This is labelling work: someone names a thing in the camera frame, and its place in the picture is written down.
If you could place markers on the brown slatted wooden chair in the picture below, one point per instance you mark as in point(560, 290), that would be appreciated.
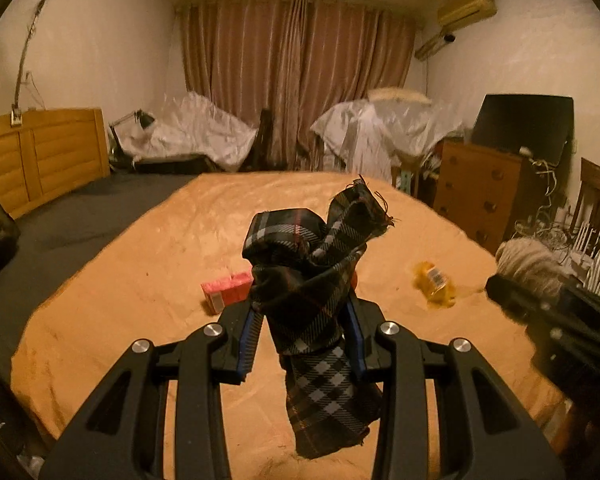
point(597, 195)

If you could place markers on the white box on headboard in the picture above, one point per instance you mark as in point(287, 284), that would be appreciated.
point(16, 117)

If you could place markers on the dark grey bed sheet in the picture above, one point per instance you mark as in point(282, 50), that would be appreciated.
point(80, 220)

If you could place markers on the brown curtain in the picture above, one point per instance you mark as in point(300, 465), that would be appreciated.
point(295, 80)

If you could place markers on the low plastic-sheet covered furniture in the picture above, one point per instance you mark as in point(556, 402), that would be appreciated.
point(195, 130)

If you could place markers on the beige air conditioner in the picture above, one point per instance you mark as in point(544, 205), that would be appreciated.
point(467, 7)

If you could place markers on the wooden headboard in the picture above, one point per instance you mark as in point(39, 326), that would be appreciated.
point(45, 155)

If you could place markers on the yellow plastic wrapper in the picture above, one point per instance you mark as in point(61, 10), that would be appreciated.
point(432, 282)

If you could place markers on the black monitor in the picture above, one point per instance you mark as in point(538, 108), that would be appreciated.
point(522, 125)

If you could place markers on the red box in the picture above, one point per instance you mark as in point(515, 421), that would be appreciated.
point(225, 292)

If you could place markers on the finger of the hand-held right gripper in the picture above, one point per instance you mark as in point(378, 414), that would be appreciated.
point(510, 292)
point(590, 299)

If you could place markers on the tall plastic-sheet covered furniture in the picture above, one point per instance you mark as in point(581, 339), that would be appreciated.
point(380, 130)

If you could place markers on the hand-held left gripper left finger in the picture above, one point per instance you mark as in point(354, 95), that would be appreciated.
point(247, 345)

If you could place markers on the bed with tan cover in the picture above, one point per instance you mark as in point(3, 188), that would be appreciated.
point(130, 310)

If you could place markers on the beige pipe cover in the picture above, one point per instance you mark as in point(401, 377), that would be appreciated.
point(430, 46)

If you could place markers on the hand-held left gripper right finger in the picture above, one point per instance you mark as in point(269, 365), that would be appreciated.
point(355, 340)

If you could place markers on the dark plaid cloth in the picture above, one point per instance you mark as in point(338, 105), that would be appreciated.
point(305, 300)

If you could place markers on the wooden dresser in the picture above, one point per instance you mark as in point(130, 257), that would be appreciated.
point(475, 195)

